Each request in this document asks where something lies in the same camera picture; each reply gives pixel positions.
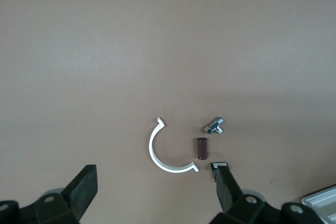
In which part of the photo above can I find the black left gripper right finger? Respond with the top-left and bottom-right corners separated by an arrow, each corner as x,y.
212,167 -> 279,224

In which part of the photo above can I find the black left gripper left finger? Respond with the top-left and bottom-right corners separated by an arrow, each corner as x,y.
34,164 -> 99,224

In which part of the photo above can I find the white half-ring pipe clamp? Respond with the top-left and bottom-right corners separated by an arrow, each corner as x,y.
149,117 -> 200,174

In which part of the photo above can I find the white drawer cabinet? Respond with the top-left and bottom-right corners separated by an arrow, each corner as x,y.
301,185 -> 336,222

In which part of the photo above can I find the chrome tee fitting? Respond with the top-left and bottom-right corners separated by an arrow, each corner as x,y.
204,117 -> 226,135

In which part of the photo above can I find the black switch with white face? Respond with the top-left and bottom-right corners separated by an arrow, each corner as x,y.
210,162 -> 230,183

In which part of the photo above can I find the brown cylinder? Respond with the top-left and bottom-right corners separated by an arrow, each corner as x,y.
193,136 -> 208,161

